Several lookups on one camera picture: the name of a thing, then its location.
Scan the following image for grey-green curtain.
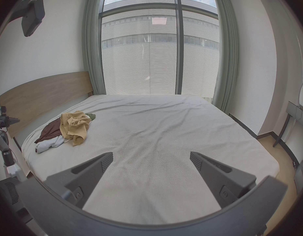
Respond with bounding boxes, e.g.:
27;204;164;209
82;0;106;95
210;0;240;115

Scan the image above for grey small table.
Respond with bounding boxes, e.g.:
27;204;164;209
273;100;303;165

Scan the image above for tan shorts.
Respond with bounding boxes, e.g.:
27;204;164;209
60;111;91;146

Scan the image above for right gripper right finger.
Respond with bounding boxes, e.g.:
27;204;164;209
190;152;257;209

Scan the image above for white garment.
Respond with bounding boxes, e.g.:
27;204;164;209
35;135;71;154

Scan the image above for brown garment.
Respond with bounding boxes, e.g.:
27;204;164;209
34;119;62;144

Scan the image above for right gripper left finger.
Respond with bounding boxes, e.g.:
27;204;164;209
45;152;114;209

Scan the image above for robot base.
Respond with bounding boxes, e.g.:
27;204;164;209
0;177;36;230

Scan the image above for bed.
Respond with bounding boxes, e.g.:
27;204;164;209
0;71;280;226

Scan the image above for window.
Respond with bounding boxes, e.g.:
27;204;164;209
100;0;219;95

